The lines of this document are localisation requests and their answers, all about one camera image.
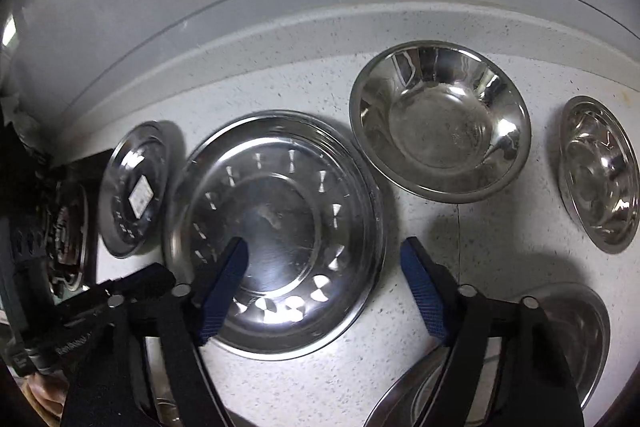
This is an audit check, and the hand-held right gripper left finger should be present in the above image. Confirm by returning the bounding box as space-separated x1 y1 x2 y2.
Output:
60 237 250 427

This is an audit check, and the person's left hand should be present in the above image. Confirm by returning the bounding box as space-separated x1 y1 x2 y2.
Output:
22 369 71 426

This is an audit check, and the small steel bowl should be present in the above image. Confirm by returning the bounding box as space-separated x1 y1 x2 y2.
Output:
557 95 640 255

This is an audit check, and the small steel plate with sticker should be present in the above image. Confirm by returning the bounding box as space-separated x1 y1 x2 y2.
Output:
97 121 187 259

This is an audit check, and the large steel bowl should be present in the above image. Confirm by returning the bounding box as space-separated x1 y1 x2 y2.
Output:
348 41 532 202

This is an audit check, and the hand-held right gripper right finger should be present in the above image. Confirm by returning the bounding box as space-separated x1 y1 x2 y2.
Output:
400 236 586 427

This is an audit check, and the gas stove burner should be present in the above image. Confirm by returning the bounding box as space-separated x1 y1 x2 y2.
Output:
47 184 91 293

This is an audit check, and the medium steel plate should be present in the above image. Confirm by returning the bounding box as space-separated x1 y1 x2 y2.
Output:
362 347 501 427
520 282 612 413

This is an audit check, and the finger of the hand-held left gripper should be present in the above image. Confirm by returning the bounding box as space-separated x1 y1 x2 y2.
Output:
97 263 177 308

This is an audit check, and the black glass gas stove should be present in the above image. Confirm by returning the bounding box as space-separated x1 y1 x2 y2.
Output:
0 149 118 308

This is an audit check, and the large steel plate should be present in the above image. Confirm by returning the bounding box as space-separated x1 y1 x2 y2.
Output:
162 109 387 362

